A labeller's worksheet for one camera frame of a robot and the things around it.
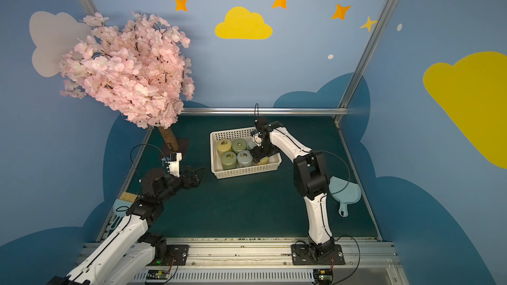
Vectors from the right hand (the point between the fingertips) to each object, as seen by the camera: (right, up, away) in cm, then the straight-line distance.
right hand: (265, 154), depth 97 cm
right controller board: (+21, -44, -24) cm, 54 cm away
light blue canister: (-7, +5, +1) cm, 9 cm away
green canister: (-13, +5, +1) cm, 14 cm away
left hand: (-29, -3, -17) cm, 34 cm away
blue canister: (-10, -2, -4) cm, 11 cm away
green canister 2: (-18, -2, -4) cm, 18 cm away
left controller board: (-41, -43, -25) cm, 65 cm away
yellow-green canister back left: (-21, +4, +1) cm, 22 cm away
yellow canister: (-1, -3, -6) cm, 7 cm away
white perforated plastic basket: (-10, +11, +13) cm, 20 cm away
